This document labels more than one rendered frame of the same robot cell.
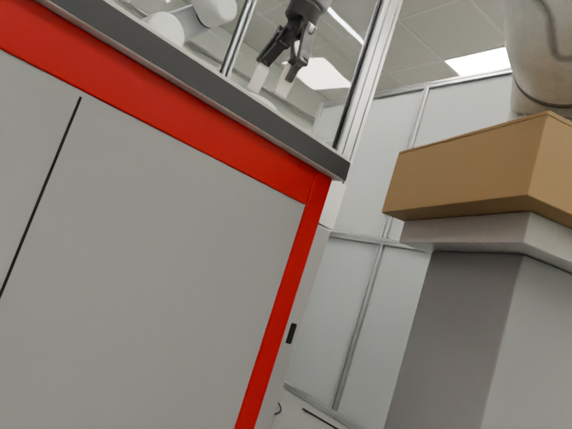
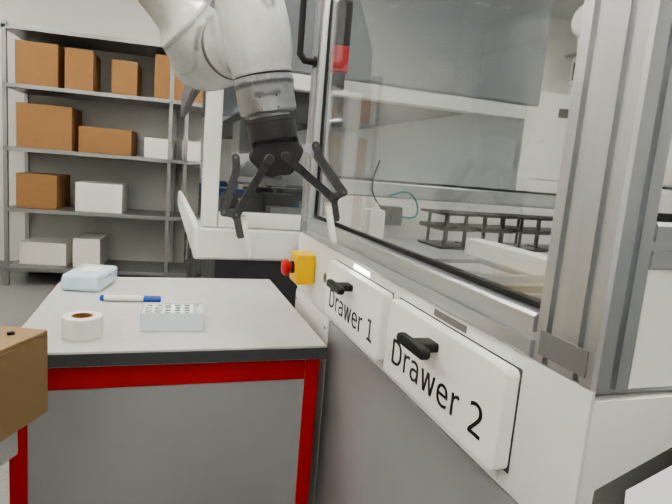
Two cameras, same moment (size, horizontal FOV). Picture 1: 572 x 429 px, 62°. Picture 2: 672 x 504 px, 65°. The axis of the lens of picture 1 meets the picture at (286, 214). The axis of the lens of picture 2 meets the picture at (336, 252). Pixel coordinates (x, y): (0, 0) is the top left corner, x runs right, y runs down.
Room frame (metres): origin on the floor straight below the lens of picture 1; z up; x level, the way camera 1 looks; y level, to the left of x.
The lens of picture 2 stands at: (1.40, -0.63, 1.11)
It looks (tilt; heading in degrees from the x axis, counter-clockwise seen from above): 9 degrees down; 113
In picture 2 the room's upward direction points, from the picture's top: 5 degrees clockwise
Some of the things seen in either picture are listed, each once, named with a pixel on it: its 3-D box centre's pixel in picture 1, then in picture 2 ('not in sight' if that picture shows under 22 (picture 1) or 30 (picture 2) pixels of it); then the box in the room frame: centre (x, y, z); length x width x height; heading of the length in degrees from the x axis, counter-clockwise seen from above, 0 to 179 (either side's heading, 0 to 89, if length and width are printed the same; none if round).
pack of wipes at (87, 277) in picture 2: not in sight; (90, 277); (0.30, 0.38, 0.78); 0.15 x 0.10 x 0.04; 119
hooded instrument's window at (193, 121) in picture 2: not in sight; (306, 163); (0.21, 1.77, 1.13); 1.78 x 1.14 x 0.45; 131
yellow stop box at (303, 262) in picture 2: not in sight; (301, 267); (0.85, 0.50, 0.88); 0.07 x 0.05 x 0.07; 131
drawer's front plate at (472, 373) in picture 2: not in sight; (437, 368); (1.29, 0.02, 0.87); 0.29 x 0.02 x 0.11; 131
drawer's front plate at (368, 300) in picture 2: not in sight; (353, 304); (1.08, 0.26, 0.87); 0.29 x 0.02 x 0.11; 131
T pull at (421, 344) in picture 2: not in sight; (421, 345); (1.27, 0.00, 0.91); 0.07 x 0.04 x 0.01; 131
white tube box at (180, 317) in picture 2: not in sight; (172, 316); (0.68, 0.24, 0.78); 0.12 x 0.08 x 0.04; 39
